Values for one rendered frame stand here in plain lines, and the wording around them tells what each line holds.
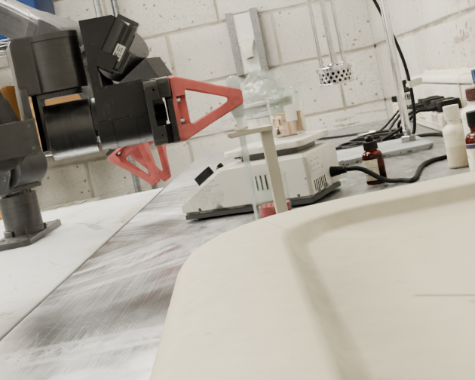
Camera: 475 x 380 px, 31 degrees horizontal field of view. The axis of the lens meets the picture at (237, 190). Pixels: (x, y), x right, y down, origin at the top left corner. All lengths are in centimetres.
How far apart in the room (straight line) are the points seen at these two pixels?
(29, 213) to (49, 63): 58
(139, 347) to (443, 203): 51
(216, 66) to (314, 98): 43
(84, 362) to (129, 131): 31
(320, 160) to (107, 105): 40
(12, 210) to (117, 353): 82
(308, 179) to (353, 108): 252
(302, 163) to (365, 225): 99
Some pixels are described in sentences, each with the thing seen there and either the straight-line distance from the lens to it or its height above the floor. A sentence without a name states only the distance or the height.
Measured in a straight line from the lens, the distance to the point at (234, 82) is 91.
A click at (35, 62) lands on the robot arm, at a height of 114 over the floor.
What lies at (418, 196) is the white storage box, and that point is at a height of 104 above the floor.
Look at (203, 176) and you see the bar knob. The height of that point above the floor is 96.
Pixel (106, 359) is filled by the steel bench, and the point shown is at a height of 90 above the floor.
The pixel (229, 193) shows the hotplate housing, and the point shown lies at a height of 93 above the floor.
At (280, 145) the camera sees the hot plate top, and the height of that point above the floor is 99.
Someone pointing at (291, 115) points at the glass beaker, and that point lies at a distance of 120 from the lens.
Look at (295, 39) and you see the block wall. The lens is 365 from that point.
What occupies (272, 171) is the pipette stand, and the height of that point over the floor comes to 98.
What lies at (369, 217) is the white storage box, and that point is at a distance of 16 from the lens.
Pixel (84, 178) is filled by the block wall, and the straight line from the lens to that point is 376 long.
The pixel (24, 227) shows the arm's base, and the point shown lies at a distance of 144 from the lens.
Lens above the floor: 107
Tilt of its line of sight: 7 degrees down
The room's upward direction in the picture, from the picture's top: 12 degrees counter-clockwise
